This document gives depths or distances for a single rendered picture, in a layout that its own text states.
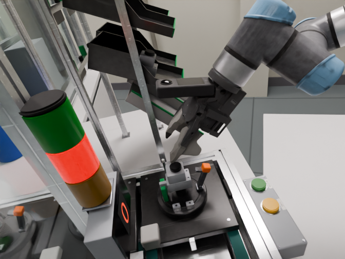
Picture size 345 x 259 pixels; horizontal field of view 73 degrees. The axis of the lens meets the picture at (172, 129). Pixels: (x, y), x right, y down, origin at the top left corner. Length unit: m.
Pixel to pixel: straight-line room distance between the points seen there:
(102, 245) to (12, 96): 0.21
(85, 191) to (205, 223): 0.38
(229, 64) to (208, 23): 2.61
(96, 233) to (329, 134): 0.94
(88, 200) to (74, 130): 0.10
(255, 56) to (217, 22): 2.59
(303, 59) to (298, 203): 0.49
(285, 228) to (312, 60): 0.38
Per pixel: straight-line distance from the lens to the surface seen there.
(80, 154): 0.30
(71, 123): 0.28
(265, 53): 0.46
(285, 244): 0.63
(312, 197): 0.85
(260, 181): 0.71
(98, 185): 0.33
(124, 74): 0.71
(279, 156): 0.96
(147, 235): 0.62
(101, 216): 0.36
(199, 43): 3.14
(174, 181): 0.61
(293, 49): 0.46
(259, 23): 0.45
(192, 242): 0.62
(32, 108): 0.27
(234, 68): 0.45
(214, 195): 0.68
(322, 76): 0.48
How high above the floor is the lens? 1.51
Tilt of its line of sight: 35 degrees down
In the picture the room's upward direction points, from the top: 13 degrees counter-clockwise
